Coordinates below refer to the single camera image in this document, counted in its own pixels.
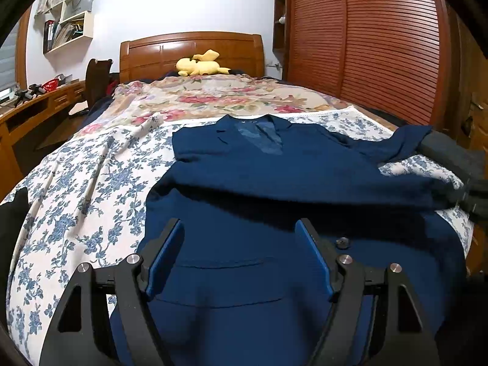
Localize wooden bed headboard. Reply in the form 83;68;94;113
119;31;265;84

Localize dark grey folded garment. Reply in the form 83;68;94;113
417;130;488;199

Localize yellow plush toy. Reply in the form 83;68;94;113
175;49;231;77

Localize red floral blanket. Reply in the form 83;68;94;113
76;74;353;138

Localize blue floral bed sheet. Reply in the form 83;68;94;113
8;109;475;366

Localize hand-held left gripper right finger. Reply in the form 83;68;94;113
295;218;443;366

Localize navy blue jacket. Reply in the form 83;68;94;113
109;113;468;366

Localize wooden door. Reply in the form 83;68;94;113
454;15;488;149

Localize white wall shelf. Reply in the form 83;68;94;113
34;0;100;55

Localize dark wooden chair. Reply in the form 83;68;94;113
84;58;114;109

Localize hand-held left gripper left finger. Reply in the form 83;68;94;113
38;218;185;366

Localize wooden louvred wardrobe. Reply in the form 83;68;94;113
286;0;454;126

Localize wooden desk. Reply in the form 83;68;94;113
0;79;88;199

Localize open wooden side shelf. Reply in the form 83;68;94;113
272;0;287;51

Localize window blind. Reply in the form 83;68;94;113
0;27;20;100

